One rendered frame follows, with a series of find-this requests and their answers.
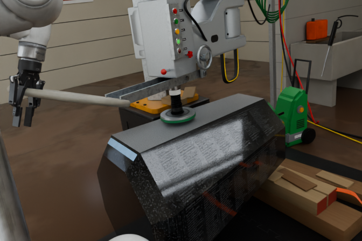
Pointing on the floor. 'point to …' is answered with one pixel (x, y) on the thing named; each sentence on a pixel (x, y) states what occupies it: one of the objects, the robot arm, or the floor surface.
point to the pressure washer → (296, 112)
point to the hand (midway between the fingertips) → (22, 117)
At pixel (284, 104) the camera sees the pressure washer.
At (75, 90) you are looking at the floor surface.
